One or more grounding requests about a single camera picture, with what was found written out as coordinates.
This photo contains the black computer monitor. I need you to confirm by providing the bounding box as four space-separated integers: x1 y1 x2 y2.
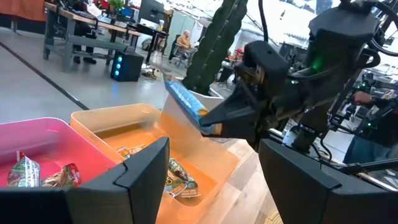
138 0 165 25

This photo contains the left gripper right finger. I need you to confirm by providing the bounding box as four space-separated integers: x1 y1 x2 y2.
257 138 398 224

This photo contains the green orange wrapper granola bar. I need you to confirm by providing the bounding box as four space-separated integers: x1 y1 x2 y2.
164 157 203 200
116 143 147 160

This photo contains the orange plastic bin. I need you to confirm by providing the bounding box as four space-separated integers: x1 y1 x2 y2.
70 103 240 224

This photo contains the black computer tower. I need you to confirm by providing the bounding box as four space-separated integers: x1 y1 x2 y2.
110 51 145 83

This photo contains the grey metal workbench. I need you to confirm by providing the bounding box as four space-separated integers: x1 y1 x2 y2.
42 1 142 73

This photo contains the orange partition panel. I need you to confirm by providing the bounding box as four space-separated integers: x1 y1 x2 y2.
0 0 47 22

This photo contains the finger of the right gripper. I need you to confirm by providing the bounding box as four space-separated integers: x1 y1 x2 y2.
222 123 265 142
198 90 259 126

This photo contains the black metal table frame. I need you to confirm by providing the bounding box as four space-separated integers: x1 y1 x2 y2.
323 157 398 191

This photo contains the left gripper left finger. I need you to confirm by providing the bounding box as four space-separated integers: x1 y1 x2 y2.
0 136 171 224

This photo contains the green cactus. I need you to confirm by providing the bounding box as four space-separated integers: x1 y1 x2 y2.
182 0 249 96

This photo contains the blue wrapper granola bar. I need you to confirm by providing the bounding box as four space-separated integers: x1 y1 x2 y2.
162 73 223 136

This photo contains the round woven placemat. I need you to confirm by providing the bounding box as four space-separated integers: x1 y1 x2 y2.
263 210 284 224

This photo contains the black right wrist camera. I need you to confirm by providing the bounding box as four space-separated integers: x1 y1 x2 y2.
242 40 290 94

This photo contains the pink plastic bin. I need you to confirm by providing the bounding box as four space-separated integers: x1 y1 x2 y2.
0 117 118 188

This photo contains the person's hand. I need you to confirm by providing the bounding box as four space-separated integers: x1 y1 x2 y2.
353 91 373 106

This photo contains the red green wrapper granola bar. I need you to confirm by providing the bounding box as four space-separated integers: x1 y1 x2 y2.
41 162 83 189

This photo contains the person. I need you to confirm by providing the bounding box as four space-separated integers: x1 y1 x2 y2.
72 0 98 65
175 29 194 62
343 90 398 166

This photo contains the green white snack packet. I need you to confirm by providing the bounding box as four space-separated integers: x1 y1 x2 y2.
6 151 41 188

